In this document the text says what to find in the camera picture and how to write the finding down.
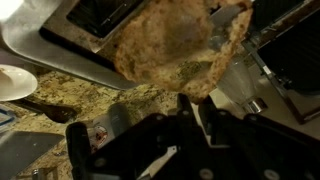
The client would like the black water bottle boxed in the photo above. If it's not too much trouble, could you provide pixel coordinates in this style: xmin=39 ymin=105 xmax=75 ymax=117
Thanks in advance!
xmin=65 ymin=121 xmax=92 ymax=180

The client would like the dark grey sports bottle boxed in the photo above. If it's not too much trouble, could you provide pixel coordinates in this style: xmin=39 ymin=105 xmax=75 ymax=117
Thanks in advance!
xmin=108 ymin=102 xmax=135 ymax=135

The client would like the white sports bottle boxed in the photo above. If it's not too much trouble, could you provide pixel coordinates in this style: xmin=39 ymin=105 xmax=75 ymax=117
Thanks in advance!
xmin=87 ymin=114 xmax=116 ymax=154

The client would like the silver two slot toaster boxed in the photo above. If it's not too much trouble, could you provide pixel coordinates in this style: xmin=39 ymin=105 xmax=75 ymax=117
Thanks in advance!
xmin=0 ymin=0 xmax=254 ymax=91

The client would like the dark wooden spoon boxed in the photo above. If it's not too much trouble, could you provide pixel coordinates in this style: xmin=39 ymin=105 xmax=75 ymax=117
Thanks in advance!
xmin=9 ymin=97 xmax=78 ymax=125

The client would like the toasted bread slice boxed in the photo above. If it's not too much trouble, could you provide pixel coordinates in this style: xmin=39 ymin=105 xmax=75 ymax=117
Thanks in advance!
xmin=114 ymin=0 xmax=254 ymax=105

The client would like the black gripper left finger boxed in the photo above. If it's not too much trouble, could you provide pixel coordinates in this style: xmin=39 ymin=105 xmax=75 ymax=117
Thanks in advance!
xmin=84 ymin=92 xmax=216 ymax=180

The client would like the stainless steel sink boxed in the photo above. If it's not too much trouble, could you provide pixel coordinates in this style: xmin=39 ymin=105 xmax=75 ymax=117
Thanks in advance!
xmin=0 ymin=129 xmax=65 ymax=180

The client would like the clear bottle steel cap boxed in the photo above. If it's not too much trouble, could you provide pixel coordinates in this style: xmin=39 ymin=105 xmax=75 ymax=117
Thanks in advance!
xmin=215 ymin=59 xmax=269 ymax=115

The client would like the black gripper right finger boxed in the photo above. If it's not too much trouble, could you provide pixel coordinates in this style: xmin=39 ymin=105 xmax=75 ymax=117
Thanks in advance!
xmin=198 ymin=94 xmax=320 ymax=180

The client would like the white ceramic bowl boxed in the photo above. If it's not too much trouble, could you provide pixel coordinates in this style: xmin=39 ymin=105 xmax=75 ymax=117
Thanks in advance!
xmin=0 ymin=64 xmax=39 ymax=102

